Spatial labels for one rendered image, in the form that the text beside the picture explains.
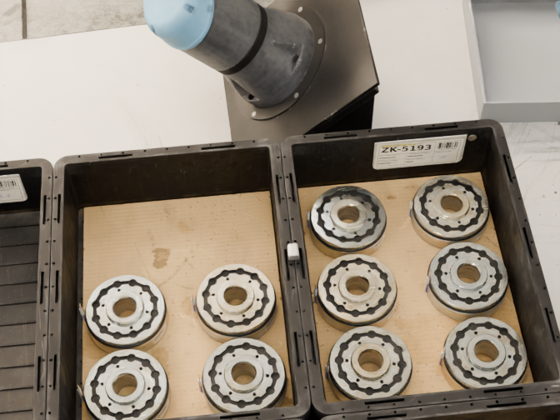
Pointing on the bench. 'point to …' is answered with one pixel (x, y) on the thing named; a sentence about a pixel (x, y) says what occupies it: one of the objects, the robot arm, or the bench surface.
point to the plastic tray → (514, 58)
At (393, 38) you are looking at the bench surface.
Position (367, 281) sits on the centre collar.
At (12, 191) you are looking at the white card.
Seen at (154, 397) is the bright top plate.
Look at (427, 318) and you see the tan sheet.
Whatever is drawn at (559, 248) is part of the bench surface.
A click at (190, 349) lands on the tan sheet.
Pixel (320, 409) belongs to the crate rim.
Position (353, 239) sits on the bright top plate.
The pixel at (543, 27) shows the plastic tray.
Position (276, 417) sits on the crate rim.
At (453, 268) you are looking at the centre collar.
